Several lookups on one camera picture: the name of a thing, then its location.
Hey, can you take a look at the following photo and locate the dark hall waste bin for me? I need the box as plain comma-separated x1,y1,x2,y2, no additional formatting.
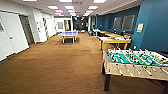
88,30,94,37

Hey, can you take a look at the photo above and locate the blue ping pong table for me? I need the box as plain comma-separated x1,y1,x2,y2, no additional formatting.
58,30,80,44

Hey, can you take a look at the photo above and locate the yellow legged game table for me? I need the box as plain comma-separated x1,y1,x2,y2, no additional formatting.
98,35,133,52

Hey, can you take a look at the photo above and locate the interior glass window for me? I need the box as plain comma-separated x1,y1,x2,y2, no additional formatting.
122,14,136,31
113,16,123,30

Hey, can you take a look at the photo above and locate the foosball table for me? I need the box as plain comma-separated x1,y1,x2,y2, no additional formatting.
101,48,168,92

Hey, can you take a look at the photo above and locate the grey hall door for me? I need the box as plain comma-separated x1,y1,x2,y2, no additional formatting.
19,14,36,46

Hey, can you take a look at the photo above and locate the yellow wall sign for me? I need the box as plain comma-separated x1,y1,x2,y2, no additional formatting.
136,23,145,33

